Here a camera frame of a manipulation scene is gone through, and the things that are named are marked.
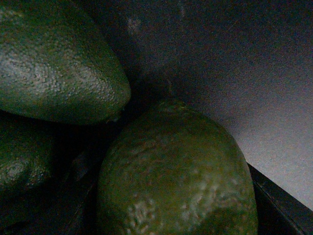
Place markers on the green avocado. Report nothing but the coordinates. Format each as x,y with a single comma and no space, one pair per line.
174,171
55,64
26,155

